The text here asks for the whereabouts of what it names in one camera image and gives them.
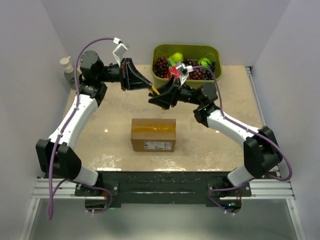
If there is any green round fruit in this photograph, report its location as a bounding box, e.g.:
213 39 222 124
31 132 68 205
197 57 211 67

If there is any green plastic tub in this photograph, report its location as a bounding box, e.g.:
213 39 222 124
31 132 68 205
151 43 223 87

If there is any yellow utility knife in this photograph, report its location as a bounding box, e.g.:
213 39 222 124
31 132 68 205
148 84 160 97

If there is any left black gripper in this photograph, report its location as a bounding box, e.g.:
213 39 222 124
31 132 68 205
97 58 152 91

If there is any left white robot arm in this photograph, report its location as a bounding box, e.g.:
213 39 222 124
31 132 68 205
35 50 152 196

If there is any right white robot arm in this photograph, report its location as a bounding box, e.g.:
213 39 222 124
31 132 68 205
148 78 283 197

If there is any grey pump soap bottle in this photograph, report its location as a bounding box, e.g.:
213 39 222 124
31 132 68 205
59 56 76 90

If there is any green pear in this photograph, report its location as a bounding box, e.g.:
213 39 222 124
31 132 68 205
170 52 184 63

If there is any black grape bunch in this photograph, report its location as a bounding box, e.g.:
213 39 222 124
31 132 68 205
204 61 216 81

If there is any aluminium frame rail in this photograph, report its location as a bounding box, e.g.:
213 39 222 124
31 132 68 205
20 178 306 240

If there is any dark red grape bunch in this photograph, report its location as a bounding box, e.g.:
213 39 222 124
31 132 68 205
153 57 169 79

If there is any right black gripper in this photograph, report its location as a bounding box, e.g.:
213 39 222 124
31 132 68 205
148 75 203 110

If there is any brown cardboard express box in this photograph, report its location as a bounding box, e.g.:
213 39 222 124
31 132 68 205
130 118 177 153

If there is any pink dragon fruit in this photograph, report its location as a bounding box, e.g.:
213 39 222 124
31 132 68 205
167 57 180 79

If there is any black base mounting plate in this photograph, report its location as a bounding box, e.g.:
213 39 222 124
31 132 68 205
75 171 252 213

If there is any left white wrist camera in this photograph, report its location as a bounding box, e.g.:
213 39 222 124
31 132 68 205
112 37 130 67

